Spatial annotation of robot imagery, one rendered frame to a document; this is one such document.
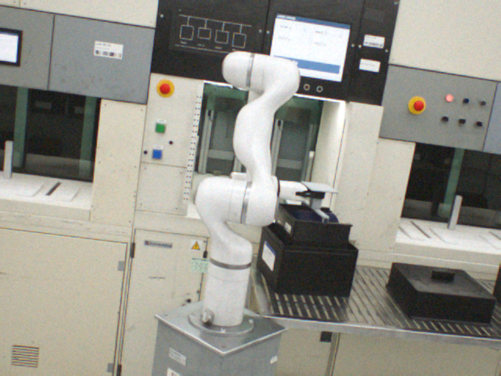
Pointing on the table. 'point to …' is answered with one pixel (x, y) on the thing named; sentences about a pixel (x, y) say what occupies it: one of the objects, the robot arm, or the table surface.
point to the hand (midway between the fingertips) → (317, 192)
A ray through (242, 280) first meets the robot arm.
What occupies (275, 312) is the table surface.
